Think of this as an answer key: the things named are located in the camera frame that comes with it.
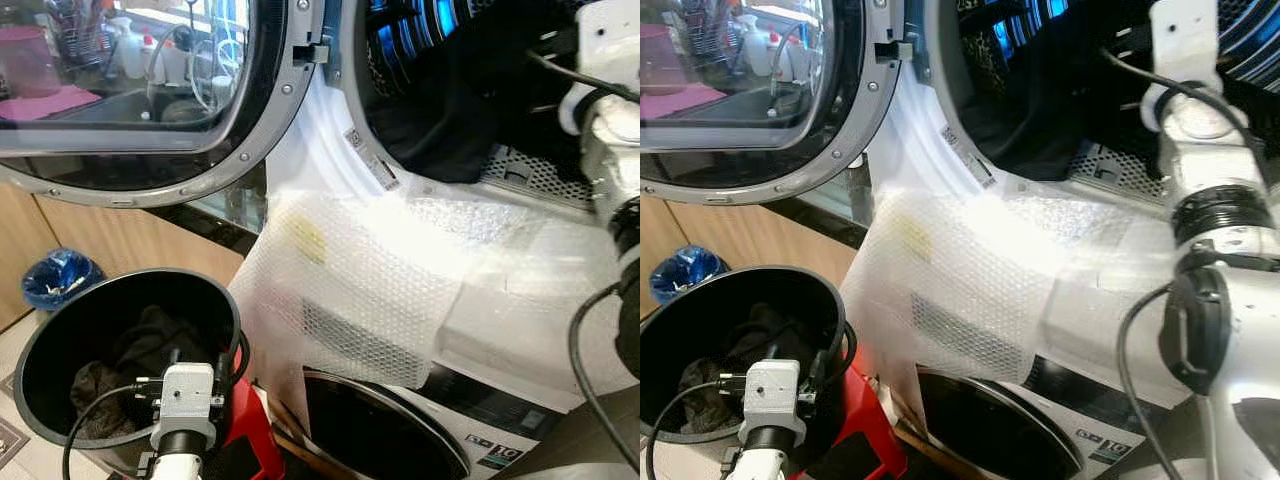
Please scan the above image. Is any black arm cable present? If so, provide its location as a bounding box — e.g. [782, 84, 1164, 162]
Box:
[568, 283, 641, 471]
[62, 378, 161, 480]
[647, 378, 746, 480]
[1117, 285, 1186, 480]

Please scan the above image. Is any white stacked drum machine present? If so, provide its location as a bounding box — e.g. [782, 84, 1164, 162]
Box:
[230, 0, 641, 411]
[840, 0, 1280, 401]

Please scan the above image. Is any dark clothes pile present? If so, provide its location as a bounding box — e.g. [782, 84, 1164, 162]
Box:
[680, 302, 831, 437]
[70, 305, 216, 441]

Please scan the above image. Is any clear bubble wrap sheet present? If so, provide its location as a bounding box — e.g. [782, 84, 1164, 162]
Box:
[230, 190, 601, 421]
[842, 190, 1191, 403]

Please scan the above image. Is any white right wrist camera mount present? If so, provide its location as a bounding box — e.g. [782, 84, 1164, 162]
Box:
[1140, 0, 1271, 201]
[558, 0, 641, 216]

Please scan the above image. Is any round glass machine door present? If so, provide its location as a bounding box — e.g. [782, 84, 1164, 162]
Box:
[640, 0, 926, 206]
[0, 0, 346, 208]

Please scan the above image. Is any white barcode sticker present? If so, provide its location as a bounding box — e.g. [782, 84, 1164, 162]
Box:
[940, 125, 998, 189]
[343, 128, 401, 193]

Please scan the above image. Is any black right camera cable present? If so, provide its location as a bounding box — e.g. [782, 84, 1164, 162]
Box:
[1100, 45, 1251, 136]
[525, 48, 641, 103]

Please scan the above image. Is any black garment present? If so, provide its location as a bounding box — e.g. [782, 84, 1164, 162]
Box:
[365, 0, 581, 184]
[960, 0, 1161, 183]

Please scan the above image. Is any yellow sticker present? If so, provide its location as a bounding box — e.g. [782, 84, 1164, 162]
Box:
[893, 213, 934, 263]

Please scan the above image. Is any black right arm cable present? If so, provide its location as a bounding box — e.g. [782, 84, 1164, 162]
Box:
[568, 283, 641, 471]
[1117, 285, 1186, 480]

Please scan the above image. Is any black plastic bucket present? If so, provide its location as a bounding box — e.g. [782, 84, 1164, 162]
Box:
[640, 265, 859, 477]
[12, 267, 247, 477]

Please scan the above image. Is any red plastic stool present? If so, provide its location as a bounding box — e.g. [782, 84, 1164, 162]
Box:
[205, 375, 287, 480]
[820, 350, 909, 480]

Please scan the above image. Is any bin with blue bag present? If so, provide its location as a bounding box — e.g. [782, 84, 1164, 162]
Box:
[648, 245, 729, 306]
[22, 248, 106, 313]

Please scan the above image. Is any white LG washing machine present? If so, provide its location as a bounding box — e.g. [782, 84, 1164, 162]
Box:
[895, 355, 1201, 480]
[270, 365, 641, 480]

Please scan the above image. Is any wooden cabinet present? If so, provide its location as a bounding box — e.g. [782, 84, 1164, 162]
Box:
[0, 180, 251, 331]
[640, 190, 861, 321]

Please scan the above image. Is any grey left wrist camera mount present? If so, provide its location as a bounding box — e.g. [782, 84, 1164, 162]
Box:
[738, 360, 806, 448]
[150, 363, 218, 453]

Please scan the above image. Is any dark round washer door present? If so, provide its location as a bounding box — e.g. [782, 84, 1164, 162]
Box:
[915, 370, 1086, 480]
[303, 372, 471, 480]

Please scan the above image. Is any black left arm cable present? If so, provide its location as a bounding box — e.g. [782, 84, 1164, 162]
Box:
[647, 378, 746, 480]
[62, 378, 161, 480]

